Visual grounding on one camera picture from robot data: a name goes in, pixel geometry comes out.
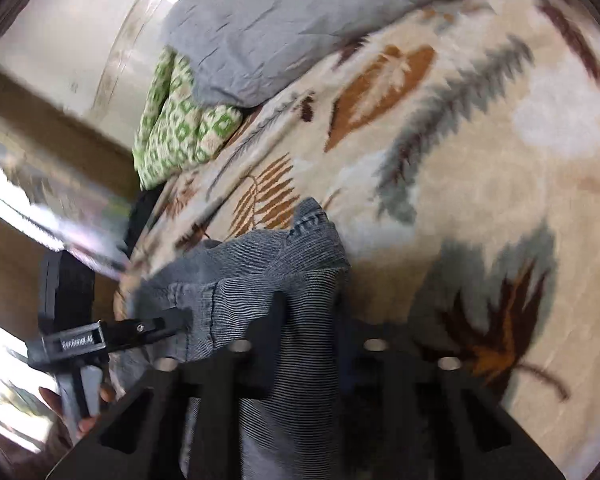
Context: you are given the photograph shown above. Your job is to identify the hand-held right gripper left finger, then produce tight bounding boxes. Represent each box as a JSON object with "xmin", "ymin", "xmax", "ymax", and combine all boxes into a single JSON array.
[{"xmin": 47, "ymin": 292, "xmax": 287, "ymax": 480}]

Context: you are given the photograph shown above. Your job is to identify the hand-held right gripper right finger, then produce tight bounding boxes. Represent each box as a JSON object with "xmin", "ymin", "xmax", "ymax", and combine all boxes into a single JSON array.
[{"xmin": 339, "ymin": 319, "xmax": 566, "ymax": 480}]

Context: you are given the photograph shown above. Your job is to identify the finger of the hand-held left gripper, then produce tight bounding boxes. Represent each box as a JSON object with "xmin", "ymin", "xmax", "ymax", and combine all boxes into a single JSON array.
[{"xmin": 103, "ymin": 309, "xmax": 194, "ymax": 354}]

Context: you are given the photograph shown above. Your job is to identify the blue denim pants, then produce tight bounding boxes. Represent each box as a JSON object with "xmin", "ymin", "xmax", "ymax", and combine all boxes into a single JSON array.
[{"xmin": 125, "ymin": 197, "xmax": 352, "ymax": 480}]

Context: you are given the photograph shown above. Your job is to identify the person's left hand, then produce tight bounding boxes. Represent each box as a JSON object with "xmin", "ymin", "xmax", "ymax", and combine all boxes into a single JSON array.
[{"xmin": 38, "ymin": 383, "xmax": 116, "ymax": 437}]

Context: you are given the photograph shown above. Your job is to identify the brown wooden furniture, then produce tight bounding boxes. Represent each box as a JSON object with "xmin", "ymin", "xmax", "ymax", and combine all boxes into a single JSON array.
[{"xmin": 0, "ymin": 67, "xmax": 142, "ymax": 322}]

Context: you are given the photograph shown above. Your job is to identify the black cloth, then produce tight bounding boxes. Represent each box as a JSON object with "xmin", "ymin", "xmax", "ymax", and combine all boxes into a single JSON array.
[{"xmin": 124, "ymin": 184, "xmax": 167, "ymax": 257}]

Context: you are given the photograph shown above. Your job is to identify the green patterned cloth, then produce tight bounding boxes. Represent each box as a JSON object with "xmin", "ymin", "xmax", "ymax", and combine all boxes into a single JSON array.
[{"xmin": 132, "ymin": 47, "xmax": 244, "ymax": 188}]

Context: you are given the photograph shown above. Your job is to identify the cream leaf print blanket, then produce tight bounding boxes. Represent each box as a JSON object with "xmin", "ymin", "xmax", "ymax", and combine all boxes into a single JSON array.
[{"xmin": 112, "ymin": 0, "xmax": 600, "ymax": 480}]

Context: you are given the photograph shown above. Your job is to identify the grey pillow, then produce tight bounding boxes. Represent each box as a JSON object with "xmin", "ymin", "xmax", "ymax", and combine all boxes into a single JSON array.
[{"xmin": 162, "ymin": 0, "xmax": 511, "ymax": 109}]

